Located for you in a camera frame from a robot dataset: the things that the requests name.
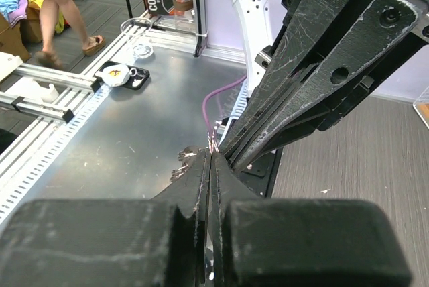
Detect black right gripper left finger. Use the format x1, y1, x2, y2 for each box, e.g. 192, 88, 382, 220
1, 150, 211, 286

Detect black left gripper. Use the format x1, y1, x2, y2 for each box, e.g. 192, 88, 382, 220
221, 0, 428, 172

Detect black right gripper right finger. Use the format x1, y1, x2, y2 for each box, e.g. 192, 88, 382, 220
210, 153, 412, 286

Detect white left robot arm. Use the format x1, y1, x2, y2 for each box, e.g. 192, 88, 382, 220
220, 0, 428, 173

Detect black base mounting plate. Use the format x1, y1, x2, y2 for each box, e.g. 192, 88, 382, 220
233, 148, 283, 198

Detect black phone with white object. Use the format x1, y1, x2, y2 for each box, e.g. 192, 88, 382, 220
94, 60, 150, 90

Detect walking person legs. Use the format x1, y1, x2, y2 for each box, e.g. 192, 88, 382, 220
36, 0, 105, 70

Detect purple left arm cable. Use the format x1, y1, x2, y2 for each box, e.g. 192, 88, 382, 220
202, 75, 249, 133

